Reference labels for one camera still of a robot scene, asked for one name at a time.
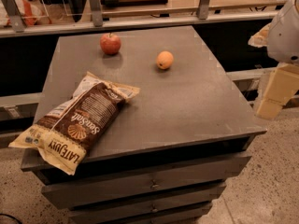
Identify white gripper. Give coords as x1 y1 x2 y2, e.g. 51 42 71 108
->
248 0 299 119

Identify orange fruit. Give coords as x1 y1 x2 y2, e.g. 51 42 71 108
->
156 51 174 70

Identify brown chip bag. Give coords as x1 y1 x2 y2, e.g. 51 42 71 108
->
9 73 140 175

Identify orange white bag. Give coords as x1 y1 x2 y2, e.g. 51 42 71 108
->
0 0 51 27

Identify grey drawer cabinet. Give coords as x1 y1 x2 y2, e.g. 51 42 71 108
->
21 26 263 224

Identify red apple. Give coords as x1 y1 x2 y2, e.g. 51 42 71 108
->
100 33 121 55

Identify metal railing frame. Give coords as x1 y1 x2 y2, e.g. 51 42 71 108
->
0 0 287 37

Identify black floor cable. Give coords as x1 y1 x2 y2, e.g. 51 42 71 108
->
0 213 22 224

